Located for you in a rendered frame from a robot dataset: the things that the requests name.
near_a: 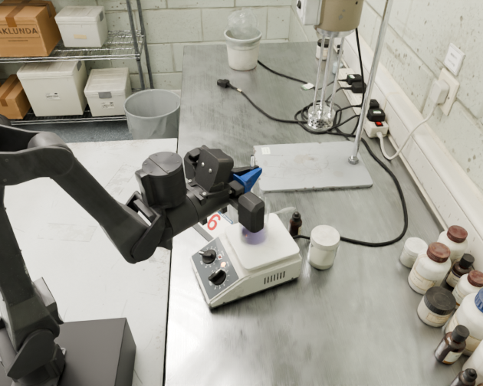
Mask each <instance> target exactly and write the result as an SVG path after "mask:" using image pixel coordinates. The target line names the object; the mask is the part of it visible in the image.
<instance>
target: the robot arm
mask: <svg viewBox="0 0 483 386"><path fill-rule="evenodd" d="M183 160H184V167H185V174H186V178H187V179H188V180H189V181H188V182H186V179H185V174H184V168H183V163H182V157H181V156H180V155H179V154H177V153H174V152H157V153H153V154H152V155H149V157H148V158H147V159H145V160H144V162H143V164H142V168H141V169H139V170H137V171H135V172H134V174H135V177H136V180H137V182H138V184H139V187H140V193H141V194H140V193H139V192H138V191H135V192H134V193H133V194H132V195H131V197H130V198H129V199H128V201H127V202H126V204H123V203H120V202H119V201H117V200H116V199H114V198H113V196H111V195H110V194H109V193H108V191H107V190H106V189H105V188H104V187H103V186H102V185H101V184H100V183H99V182H98V180H96V179H95V177H93V176H92V174H91V173H89V171H88V170H87V169H86V168H85V167H84V166H83V165H82V164H81V163H80V162H79V161H78V159H77V157H75V156H74V154H73V152H72V150H71V149H70V148H69V147H68V145H67V144H66V143H65V142H64V141H63V140H62V139H61V138H60V137H59V136H58V135H56V134H55V133H52V132H42V131H29V130H25V129H19V128H15V127H10V126H4V125H1V124H0V313H1V315H0V362H1V364H2V365H3V367H4V368H5V372H6V374H7V376H8V377H10V378H11V379H12V380H13V382H12V384H11V386H58V381H59V377H60V375H61V374H62V371H63V368H64V363H65V361H66V358H65V355H66V349H65V348H60V346H59V344H58V343H56V344H55V343H54V340H55V339H56V338H57V337H58V336H59V334H60V326H59V325H62V324H64V321H63V319H62V318H61V316H60V314H59V312H58V305H57V302H56V300H55V299H54V297H53V295H52V293H51V291H50V290H49V288H48V285H47V284H46V282H45V281H44V278H43V277H41V278H39V279H37V280H35V281H34V282H33V281H32V280H31V277H30V275H29V272H28V268H27V267H26V264H25V260H24V258H23V256H22V253H21V252H22V250H21V249H20V247H19V245H18V242H17V239H16V237H15V233H14V231H13V229H12V225H11V222H10V220H9V218H8V215H7V212H6V210H7V208H6V207H5V204H4V200H5V186H13V185H19V184H21V183H24V182H28V181H30V180H33V179H36V178H49V179H53V180H54V181H55V182H56V183H57V184H58V185H59V186H60V187H61V188H62V189H63V190H64V191H65V192H67V193H68V194H69V195H70V196H71V197H72V198H73V199H74V200H75V201H76V202H77V203H78V204H79V205H80V206H81V207H82V208H83V209H84V210H85V211H86V212H87V213H88V214H89V215H90V216H91V217H92V218H94V219H95V220H96V221H97V222H98V224H99V225H100V227H101V228H102V230H103V232H104V233H105V234H106V236H107V238H108V239H109V240H110V242H111V243H112V244H113V245H114V246H115V248H116V249H117V250H118V251H119V253H120V254H121V255H122V257H123V258H124V260H125V261H126V262H127V263H131V264H136V263H139V262H141V261H145V260H148V259H149V258H151V256H152V255H153V254H154V253H155V251H156V248H157V247H163V248H165V249H167V250H172V249H173V244H172V240H171V238H173V237H175V236H176V235H178V234H181V233H182V232H183V231H185V230H187V229H189V228H190V227H192V226H194V225H196V224H198V223H200V224H201V225H202V226H204V225H205V224H207V223H208V217H210V216H211V215H213V214H215V213H216V212H218V211H220V212H221V213H222V214H224V213H226V212H227V211H228V207H227V206H228V205H231V206H232V207H233V208H235V209H236V210H237V211H238V222H239V223H240V224H241V225H243V226H244V227H245V228H246V229H248V230H249V231H250V232H252V233H257V232H259V231H260V230H262V229H263V228H264V220H265V202H264V201H262V200H261V199H260V198H259V197H258V196H256V195H255V194H253V193H252V192H251V191H250V190H251V188H252V187H253V185H254V184H255V182H256V181H257V180H258V178H259V176H260V175H261V173H262V168H259V166H258V165H254V170H252V171H250V166H245V167H238V168H233V166H234V160H233V158H232V157H231V156H229V155H226V154H225V153H224V152H223V151H222V150H221V149H210V148H209V147H207V146H206V145H202V146H201V147H196V148H194V149H192V150H190V151H188V152H187V153H186V155H185V156H184V158H183ZM139 211H140V212H141V214H142V215H143V216H144V217H145V218H146V219H147V220H148V221H149V222H150V223H151V225H150V226H149V225H148V224H147V223H146V222H145V221H144V220H143V219H142V218H141V217H140V215H139V214H138V212H139Z"/></svg>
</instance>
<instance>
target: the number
mask: <svg viewBox="0 0 483 386"><path fill-rule="evenodd" d="M230 225H231V224H230V223H229V222H228V221H226V219H224V218H223V217H222V216H221V215H220V214H219V213H217V212H216V213H215V214H213V215H211V216H210V217H208V223H207V224H205V225H204V226H205V227H206V228H207V229H208V230H209V231H211V232H212V233H213V234H214V235H215V236H216V237H217V236H218V235H220V233H224V232H225V228H226V227H227V226H230Z"/></svg>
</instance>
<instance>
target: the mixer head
mask: <svg viewBox="0 0 483 386"><path fill-rule="evenodd" d="M363 2H364V0H297V14H298V16H299V18H300V20H301V22H302V24H303V25H313V26H314V30H315V31H317V33H318V34H321V35H323V36H325V37H329V38H343V37H346V36H348V35H350V34H352V33H353V32H355V28H357V27H358V26H359V24H360V18H361V14H362V10H363Z"/></svg>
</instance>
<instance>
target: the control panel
mask: <svg viewBox="0 0 483 386"><path fill-rule="evenodd" d="M209 249H213V250H214V251H215V252H216V258H215V260H214V261H213V262H212V263H210V264H206V263H204V262H203V261H202V256H201V255H200V254H199V251H200V250H199V251H198V252H196V253H195V254H193V255H192V260H193V262H194V264H195V268H196V269H197V271H198V274H199V277H200V279H201V281H202V284H203V286H204V288H205V291H206V293H207V296H208V298H209V300H210V299H212V298H213V297H215V296H216V295H218V294H219V293H220V292H221V291H223V290H225V289H226V288H227V287H229V286H230V285H232V284H233V283H234V282H235V281H237V280H238V279H239V277H238V274H237V273H236V271H235V268H234V267H233V265H232V262H231V261H230V259H229V257H228V254H227V253H226V251H225V248H224V247H223V245H222V242H221V241H220V239H219V237H217V238H216V239H214V240H213V241H211V242H210V243H209V244H207V245H206V246H204V247H203V248H202V249H201V250H203V251H207V250H209ZM220 255H221V256H222V258H221V259H219V256H220ZM222 263H225V265H224V266H222ZM218 268H221V269H222V270H224V271H225V274H226V278H225V281H224V282H223V283H222V284H220V285H215V284H213V283H212V282H211V281H209V280H208V278H209V276H211V275H212V274H213V273H214V272H215V271H216V270H217V269H218Z"/></svg>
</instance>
